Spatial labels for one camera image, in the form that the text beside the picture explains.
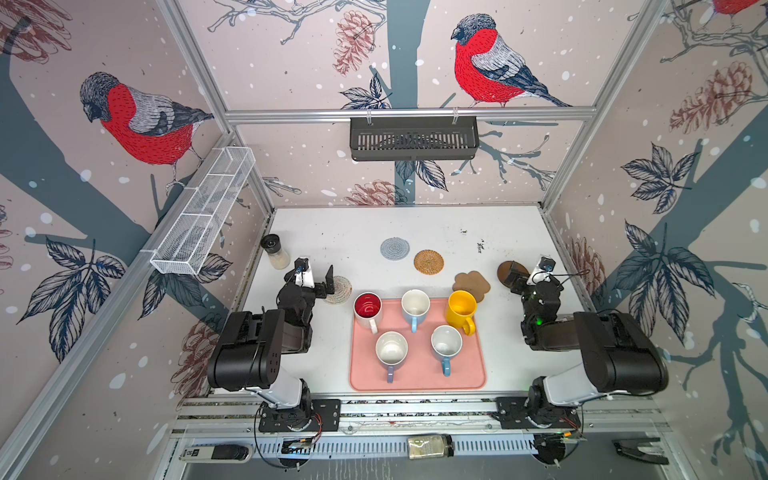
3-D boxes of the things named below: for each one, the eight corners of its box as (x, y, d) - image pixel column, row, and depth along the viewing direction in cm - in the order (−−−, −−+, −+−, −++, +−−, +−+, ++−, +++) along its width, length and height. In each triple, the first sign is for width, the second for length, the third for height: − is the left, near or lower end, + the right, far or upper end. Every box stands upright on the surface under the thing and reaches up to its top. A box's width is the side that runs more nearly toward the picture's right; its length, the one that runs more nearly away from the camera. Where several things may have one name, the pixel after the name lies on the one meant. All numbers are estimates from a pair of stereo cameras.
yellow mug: (449, 338, 88) (453, 325, 80) (444, 304, 95) (448, 290, 88) (474, 338, 88) (481, 325, 80) (468, 304, 95) (474, 290, 87)
